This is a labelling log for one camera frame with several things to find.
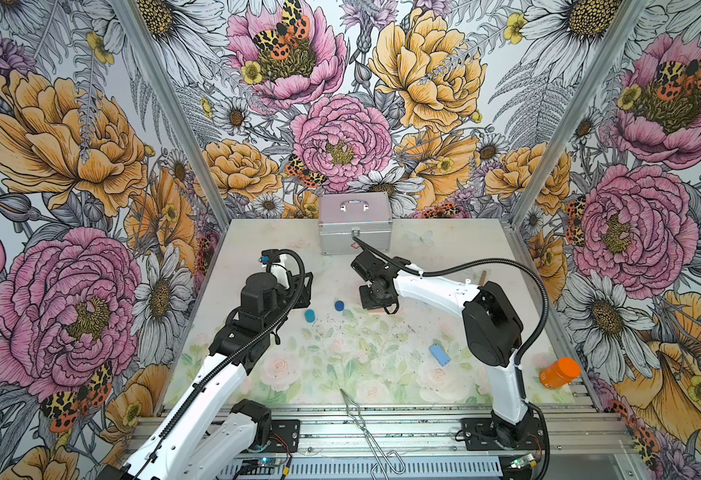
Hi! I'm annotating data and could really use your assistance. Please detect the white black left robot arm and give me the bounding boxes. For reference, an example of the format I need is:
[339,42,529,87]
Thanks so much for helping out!
[98,249,312,479]

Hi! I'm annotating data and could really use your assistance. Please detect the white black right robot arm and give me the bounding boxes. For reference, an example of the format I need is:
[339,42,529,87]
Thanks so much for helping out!
[351,236,550,448]

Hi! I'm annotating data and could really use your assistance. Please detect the blue rectangular block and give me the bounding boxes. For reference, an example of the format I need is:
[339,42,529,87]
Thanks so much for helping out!
[428,344,450,367]

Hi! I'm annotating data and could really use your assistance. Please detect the silver aluminium case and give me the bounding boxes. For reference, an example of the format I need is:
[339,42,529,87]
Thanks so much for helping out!
[318,192,393,255]

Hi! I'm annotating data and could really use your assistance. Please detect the left green circuit board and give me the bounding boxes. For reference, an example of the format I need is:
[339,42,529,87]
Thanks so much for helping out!
[236,457,290,475]

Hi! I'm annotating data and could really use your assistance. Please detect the green circuit board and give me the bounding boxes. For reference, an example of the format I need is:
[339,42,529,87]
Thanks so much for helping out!
[236,457,290,475]
[508,453,537,469]

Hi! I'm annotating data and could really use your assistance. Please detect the orange plastic bottle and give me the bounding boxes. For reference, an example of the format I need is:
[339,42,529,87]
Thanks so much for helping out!
[538,357,581,390]

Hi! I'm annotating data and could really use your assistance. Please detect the right green circuit board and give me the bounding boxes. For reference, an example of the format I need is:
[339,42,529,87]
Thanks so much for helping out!
[508,453,537,469]

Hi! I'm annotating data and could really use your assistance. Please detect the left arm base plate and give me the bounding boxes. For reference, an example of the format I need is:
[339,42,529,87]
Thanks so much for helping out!
[264,419,302,454]

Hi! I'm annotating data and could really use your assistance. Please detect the metal wire tongs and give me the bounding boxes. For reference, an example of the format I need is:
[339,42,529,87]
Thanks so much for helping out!
[340,389,406,479]

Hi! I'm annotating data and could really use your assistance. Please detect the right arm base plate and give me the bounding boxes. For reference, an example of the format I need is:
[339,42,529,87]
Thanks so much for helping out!
[454,417,547,452]

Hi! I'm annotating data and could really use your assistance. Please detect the aluminium rail frame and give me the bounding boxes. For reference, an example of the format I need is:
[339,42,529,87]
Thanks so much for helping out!
[121,403,639,463]

